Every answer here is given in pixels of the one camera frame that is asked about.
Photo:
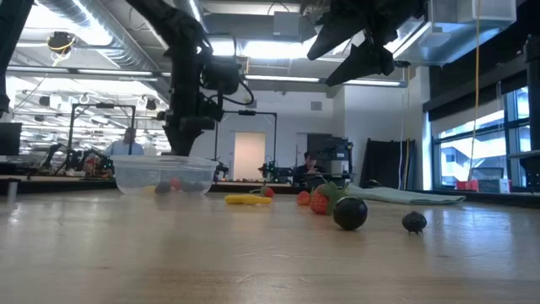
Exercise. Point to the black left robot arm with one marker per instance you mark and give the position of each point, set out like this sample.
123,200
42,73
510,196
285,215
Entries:
169,21

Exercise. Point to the black curtain panel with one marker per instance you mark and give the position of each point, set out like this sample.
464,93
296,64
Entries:
384,162

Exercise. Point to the small red toy strawberry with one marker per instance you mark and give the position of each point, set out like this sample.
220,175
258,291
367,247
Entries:
304,198

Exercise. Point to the clear plastic tupperware container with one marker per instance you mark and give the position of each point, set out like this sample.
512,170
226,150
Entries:
135,173

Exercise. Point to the white door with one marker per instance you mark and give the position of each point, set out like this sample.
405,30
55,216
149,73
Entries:
249,154

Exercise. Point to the red box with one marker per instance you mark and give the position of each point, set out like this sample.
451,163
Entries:
467,186

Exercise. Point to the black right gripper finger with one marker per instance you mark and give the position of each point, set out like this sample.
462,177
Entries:
337,38
365,63

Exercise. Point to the large dark round toy fruit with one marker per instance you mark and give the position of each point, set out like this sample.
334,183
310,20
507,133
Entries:
350,213

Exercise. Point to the black stand pole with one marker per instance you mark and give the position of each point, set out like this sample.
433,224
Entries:
533,105

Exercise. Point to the dark round toy blueberry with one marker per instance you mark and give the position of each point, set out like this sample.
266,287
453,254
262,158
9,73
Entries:
163,188

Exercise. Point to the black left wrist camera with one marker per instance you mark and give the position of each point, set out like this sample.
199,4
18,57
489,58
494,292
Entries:
221,76

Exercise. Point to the short grey post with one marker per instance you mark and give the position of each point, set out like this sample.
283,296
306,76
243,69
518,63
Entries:
12,192

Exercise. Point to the grey white box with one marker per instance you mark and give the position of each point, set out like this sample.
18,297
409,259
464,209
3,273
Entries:
493,186

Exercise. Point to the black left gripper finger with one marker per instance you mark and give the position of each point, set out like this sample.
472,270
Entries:
175,141
189,139

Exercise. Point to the yellow toy banana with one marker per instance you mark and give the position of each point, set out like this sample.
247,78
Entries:
149,189
246,199

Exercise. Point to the person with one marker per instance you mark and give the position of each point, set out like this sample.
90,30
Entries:
310,166
124,148

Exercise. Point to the black metal frame rig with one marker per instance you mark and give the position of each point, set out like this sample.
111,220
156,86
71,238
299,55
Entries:
261,112
133,116

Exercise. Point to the grey wall vent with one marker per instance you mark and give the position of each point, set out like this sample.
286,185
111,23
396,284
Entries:
316,105
252,104

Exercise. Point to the dome security camera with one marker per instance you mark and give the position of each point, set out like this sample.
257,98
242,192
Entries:
401,63

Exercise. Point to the large window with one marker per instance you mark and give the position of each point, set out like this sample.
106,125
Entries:
485,156

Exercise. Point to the grey ceiling box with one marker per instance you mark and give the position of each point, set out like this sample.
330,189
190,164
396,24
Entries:
287,23

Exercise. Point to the red toy strawberry green leaves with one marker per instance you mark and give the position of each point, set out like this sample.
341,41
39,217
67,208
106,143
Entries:
267,193
175,183

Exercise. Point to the small dark toy blueberry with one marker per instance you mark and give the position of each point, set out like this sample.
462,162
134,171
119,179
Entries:
414,222

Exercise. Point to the black monitor screen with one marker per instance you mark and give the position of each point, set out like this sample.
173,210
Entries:
10,139

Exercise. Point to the black background robot arms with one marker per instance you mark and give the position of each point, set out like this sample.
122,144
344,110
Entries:
78,160

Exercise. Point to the long ceiling light bar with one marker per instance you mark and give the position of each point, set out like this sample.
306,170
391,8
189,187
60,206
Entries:
282,78

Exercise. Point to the black background robot arm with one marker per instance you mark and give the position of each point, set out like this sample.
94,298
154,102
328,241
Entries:
274,172
223,171

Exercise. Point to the large red toy strawberry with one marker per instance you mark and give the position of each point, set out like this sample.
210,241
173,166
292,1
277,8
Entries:
319,202

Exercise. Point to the black hanging spotlight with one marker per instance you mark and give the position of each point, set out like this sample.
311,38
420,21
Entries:
44,100
151,104

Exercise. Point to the teal folded cloth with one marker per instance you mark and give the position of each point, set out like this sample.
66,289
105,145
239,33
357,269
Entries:
401,195

